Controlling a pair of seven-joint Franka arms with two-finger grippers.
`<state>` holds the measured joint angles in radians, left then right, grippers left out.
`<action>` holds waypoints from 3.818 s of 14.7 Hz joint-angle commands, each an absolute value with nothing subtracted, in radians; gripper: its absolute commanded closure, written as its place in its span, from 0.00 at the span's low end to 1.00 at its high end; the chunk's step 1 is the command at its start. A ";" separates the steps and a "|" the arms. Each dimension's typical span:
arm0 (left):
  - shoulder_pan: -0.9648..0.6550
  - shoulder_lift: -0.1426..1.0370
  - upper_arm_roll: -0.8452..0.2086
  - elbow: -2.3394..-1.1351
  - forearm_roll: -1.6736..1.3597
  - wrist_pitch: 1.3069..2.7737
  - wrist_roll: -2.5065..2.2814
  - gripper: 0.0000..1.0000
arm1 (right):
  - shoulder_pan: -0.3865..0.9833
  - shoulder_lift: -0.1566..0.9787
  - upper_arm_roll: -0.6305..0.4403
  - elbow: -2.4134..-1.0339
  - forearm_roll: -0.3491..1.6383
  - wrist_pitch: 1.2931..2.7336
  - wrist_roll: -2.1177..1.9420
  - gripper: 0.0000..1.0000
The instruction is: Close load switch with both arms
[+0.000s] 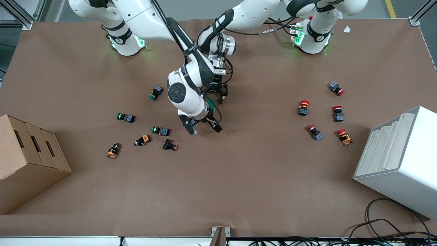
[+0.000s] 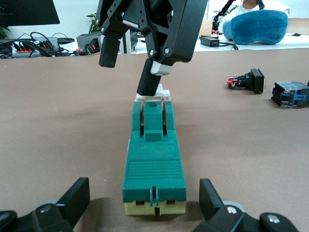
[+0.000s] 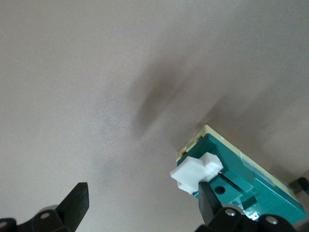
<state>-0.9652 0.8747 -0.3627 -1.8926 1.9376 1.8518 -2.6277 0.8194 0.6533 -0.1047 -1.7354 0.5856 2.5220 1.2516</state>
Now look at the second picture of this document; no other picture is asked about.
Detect black power adapter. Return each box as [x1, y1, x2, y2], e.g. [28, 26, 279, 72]
[200, 35, 221, 47]

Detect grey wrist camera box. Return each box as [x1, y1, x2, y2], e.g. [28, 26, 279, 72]
[149, 60, 173, 76]

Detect black cable tangle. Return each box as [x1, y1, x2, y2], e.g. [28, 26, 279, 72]
[0, 31, 76, 59]

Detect blue plush cushion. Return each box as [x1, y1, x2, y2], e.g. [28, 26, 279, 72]
[222, 10, 289, 46]

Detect black computer monitor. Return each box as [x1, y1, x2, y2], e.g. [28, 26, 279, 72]
[0, 0, 61, 28]

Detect blue black switch block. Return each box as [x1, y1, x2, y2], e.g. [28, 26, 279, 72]
[270, 80, 309, 108]

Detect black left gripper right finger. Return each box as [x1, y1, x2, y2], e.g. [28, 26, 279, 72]
[193, 178, 246, 232]

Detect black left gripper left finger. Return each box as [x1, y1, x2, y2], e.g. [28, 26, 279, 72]
[26, 177, 91, 232]

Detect person in white shirt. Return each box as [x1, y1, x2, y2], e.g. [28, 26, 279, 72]
[234, 0, 290, 18]

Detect white metal stand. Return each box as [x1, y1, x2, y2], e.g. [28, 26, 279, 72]
[119, 30, 140, 54]

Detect grey hub with orange plugs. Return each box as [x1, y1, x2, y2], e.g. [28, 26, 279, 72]
[12, 36, 59, 58]

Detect black adapter cable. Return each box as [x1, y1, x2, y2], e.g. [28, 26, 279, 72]
[218, 42, 239, 51]

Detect black push button switch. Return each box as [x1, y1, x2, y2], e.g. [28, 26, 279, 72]
[227, 68, 266, 95]

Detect green potted plant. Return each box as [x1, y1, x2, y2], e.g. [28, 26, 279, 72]
[86, 13, 101, 34]

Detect grey electronics box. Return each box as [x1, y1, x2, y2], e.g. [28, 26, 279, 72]
[76, 32, 102, 56]

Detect green load switch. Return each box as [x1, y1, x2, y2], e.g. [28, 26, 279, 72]
[122, 83, 187, 216]

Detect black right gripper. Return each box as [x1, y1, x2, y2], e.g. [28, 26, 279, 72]
[96, 0, 209, 97]

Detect black jointed stand arm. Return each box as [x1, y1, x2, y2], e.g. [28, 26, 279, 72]
[211, 0, 236, 34]

